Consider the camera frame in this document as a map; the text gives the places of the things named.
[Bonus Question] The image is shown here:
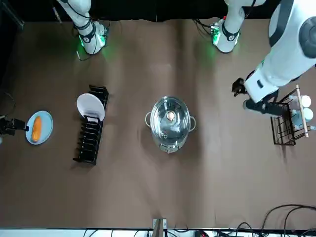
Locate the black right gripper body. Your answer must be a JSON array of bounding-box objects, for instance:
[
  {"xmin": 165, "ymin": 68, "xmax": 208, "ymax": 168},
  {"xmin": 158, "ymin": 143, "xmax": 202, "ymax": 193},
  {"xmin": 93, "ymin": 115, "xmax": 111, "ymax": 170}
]
[{"xmin": 0, "ymin": 117, "xmax": 13, "ymax": 136}]

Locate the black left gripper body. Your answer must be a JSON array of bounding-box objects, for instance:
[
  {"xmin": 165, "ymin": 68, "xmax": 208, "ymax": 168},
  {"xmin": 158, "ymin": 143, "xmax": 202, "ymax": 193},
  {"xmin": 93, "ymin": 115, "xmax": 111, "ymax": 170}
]
[{"xmin": 245, "ymin": 98, "xmax": 279, "ymax": 116}]

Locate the yellow corn cob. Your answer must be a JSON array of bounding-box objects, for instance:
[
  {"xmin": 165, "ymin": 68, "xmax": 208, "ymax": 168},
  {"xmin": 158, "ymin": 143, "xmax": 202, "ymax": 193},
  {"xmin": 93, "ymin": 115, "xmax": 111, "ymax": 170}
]
[{"xmin": 31, "ymin": 116, "xmax": 42, "ymax": 143}]

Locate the glass pot lid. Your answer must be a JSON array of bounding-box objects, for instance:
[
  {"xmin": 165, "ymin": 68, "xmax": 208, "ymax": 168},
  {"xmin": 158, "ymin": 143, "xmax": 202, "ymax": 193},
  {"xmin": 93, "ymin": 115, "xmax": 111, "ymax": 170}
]
[{"xmin": 150, "ymin": 96, "xmax": 191, "ymax": 146}]

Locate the light blue plate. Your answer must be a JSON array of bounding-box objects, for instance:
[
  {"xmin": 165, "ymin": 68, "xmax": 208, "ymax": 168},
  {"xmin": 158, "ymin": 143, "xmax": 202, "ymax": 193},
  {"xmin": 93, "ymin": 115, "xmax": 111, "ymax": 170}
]
[{"xmin": 25, "ymin": 110, "xmax": 54, "ymax": 146}]

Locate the white plate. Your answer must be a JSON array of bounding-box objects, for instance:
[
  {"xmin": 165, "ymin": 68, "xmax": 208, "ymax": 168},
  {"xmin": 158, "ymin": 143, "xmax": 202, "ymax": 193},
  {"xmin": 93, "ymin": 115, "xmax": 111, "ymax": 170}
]
[{"xmin": 76, "ymin": 93, "xmax": 106, "ymax": 119}]

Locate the stainless steel pot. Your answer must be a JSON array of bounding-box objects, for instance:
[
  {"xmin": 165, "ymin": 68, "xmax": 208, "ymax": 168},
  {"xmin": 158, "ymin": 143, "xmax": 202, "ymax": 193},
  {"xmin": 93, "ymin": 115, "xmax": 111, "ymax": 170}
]
[{"xmin": 144, "ymin": 96, "xmax": 197, "ymax": 154}]

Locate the pale pink cup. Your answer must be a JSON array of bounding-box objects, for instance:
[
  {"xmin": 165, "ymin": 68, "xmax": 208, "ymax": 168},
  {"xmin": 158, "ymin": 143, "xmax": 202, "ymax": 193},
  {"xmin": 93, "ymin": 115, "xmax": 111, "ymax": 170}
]
[{"xmin": 293, "ymin": 95, "xmax": 312, "ymax": 108}]

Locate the light blue cup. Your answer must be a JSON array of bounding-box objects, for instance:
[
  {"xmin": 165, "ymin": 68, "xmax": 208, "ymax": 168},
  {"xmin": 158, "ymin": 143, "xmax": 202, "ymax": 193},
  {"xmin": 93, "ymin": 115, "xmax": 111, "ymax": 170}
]
[{"xmin": 292, "ymin": 108, "xmax": 314, "ymax": 129}]

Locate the black dish rack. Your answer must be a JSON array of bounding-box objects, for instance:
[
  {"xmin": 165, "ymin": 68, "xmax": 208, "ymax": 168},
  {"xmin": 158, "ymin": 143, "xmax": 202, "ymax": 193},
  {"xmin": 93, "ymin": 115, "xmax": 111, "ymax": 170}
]
[{"xmin": 73, "ymin": 84, "xmax": 109, "ymax": 165}]

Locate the aluminium profile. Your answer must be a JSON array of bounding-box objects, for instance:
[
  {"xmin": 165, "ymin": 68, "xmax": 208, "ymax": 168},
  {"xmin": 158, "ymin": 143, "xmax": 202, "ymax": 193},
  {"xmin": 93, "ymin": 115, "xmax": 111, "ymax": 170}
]
[{"xmin": 0, "ymin": 0, "xmax": 25, "ymax": 33}]

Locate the black wire cup rack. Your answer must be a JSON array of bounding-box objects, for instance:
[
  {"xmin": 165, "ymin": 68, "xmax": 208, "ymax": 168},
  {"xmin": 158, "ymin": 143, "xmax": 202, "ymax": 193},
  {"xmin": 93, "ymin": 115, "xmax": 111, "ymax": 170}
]
[{"xmin": 270, "ymin": 85, "xmax": 311, "ymax": 146}]

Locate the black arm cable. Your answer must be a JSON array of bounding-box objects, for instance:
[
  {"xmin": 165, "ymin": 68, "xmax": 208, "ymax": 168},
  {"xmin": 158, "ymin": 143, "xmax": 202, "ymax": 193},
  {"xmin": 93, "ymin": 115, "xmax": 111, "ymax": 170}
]
[{"xmin": 73, "ymin": 23, "xmax": 93, "ymax": 62}]

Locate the aluminium post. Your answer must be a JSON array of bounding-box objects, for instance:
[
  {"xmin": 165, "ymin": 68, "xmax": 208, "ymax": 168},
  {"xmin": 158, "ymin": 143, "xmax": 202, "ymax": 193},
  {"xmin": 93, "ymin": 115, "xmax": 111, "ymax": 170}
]
[{"xmin": 152, "ymin": 218, "xmax": 167, "ymax": 237}]

